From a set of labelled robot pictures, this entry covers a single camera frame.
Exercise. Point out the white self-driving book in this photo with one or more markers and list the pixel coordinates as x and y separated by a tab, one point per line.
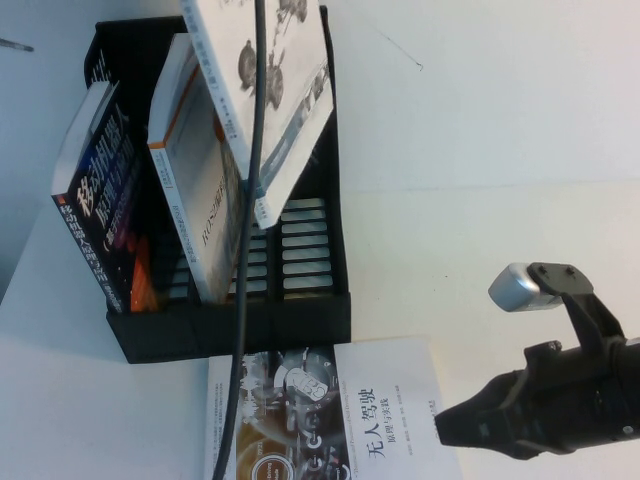
400	375

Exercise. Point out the white orange ROS book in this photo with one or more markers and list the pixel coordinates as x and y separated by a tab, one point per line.
195	190

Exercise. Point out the dark mobile robot book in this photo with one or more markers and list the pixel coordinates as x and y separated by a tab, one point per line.
100	225

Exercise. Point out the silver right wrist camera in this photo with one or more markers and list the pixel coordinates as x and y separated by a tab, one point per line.
515	287

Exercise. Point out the black plastic book stand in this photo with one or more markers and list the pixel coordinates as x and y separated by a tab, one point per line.
310	320

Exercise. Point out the white car suspension book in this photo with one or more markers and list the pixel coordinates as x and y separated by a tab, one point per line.
290	60

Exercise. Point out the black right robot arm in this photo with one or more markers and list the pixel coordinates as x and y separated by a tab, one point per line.
622	390

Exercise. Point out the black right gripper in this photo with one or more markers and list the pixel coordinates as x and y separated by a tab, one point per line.
565	395

